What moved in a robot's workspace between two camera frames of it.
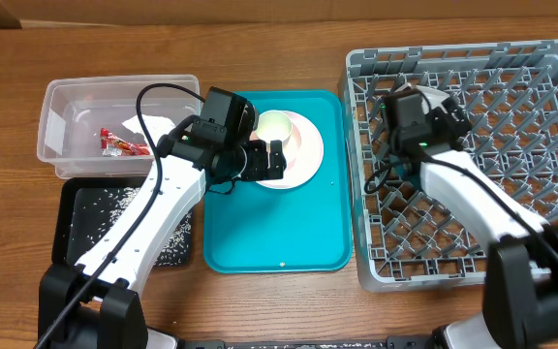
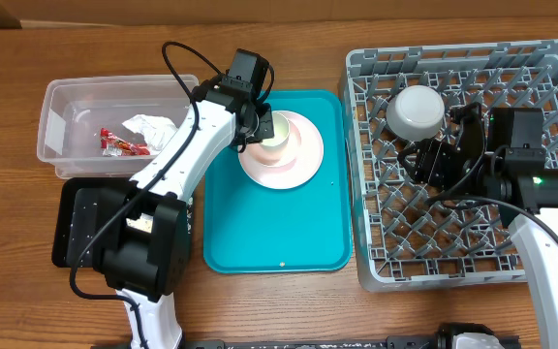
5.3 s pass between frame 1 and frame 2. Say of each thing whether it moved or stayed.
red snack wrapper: stayed
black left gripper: moved
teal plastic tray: stayed
